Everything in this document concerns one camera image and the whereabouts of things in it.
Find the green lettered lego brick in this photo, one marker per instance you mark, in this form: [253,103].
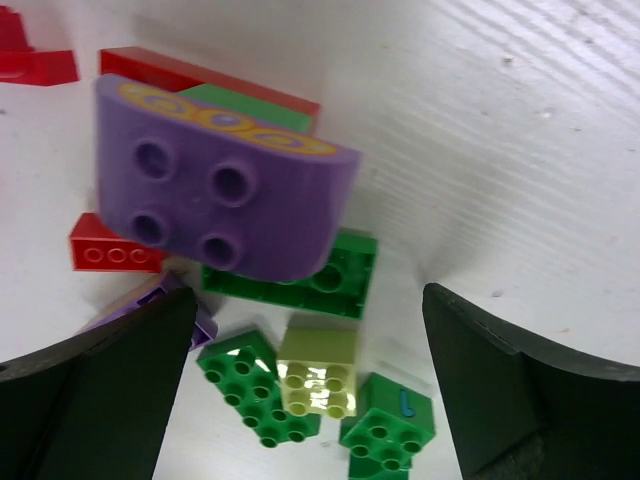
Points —
[393,424]

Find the purple flat lego brick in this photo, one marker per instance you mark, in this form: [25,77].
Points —
[205,327]

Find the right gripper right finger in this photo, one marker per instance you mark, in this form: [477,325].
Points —
[521,406]

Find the red flat lego brick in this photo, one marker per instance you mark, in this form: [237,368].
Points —
[213,87]

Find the green long lego brick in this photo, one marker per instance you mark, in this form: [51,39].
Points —
[243,368]

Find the red round lego piece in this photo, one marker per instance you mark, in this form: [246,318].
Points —
[25,65]

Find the yellow square lego brick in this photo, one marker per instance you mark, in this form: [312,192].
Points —
[317,372]

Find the purple rounded lego brick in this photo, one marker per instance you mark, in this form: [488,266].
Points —
[215,186]

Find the small red lego brick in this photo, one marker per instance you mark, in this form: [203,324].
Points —
[94,247]

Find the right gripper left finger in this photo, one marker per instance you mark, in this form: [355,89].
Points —
[96,406]

